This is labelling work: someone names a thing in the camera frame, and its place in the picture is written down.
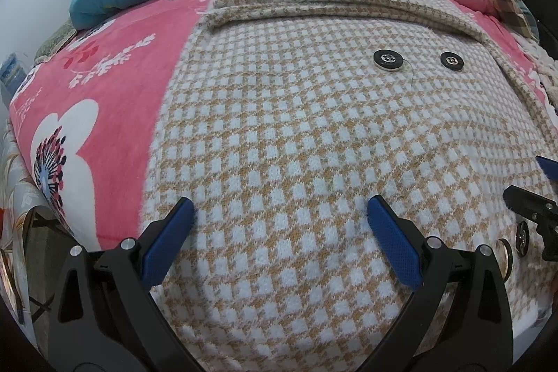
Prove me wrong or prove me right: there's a grey patterned pillow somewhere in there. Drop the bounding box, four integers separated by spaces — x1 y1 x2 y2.
34 20 81 65

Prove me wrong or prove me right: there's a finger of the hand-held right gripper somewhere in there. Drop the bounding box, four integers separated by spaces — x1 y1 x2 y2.
503 185 558 261
536 156 558 181

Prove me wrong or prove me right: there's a plaid pillow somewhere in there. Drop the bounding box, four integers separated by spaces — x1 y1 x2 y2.
488 0 541 39

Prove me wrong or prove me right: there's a pink floral blanket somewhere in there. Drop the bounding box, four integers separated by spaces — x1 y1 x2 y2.
9 0 552 253

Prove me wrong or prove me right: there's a cream fluffy cloth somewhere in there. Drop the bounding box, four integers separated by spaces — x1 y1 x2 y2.
521 40 558 104

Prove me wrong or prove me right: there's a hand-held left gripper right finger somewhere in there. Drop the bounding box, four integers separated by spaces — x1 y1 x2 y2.
357 195 515 372

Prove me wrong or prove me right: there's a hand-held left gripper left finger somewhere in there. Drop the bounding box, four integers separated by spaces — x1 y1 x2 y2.
47 198 227 372

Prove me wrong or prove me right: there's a pack of water bottles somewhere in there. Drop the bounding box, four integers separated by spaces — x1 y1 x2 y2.
0 53 28 104

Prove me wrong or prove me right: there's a grey floral patterned sheet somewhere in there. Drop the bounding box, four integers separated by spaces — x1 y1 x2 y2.
0 123 70 338

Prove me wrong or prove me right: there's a beige white houndstooth coat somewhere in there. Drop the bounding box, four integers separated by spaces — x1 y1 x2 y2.
138 0 558 372

